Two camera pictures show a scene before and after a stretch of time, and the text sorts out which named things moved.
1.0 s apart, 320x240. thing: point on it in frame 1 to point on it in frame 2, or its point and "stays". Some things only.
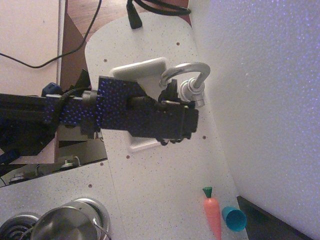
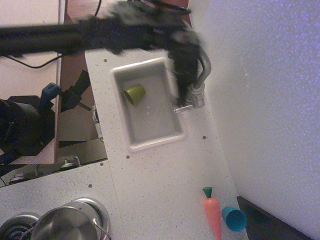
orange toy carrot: (212, 209) stays
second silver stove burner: (17, 226) stays
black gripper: (168, 121) to (184, 50)
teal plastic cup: (234, 219) stays
